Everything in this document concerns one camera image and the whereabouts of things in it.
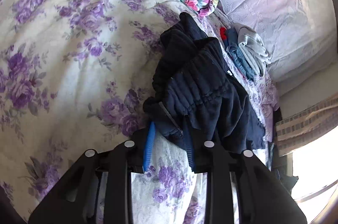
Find dark navy pants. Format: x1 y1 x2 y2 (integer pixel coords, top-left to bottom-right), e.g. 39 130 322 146
143 11 266 151

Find grey folded garment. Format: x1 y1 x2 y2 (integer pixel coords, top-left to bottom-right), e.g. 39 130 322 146
233 23 271 77

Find red folded garment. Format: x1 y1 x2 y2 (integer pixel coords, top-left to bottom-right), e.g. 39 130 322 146
220 27 227 41

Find beige striped curtain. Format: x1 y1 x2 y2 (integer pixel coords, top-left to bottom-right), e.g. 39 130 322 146
274 94 338 157

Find purple floral bedspread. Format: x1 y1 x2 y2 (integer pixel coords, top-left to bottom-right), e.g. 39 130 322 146
0 0 281 224

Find blue folded jeans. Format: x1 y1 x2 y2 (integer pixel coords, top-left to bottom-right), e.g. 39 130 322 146
224 28 256 81

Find lilac lace headboard cover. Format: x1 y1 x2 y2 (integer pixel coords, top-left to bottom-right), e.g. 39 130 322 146
219 0 337 82

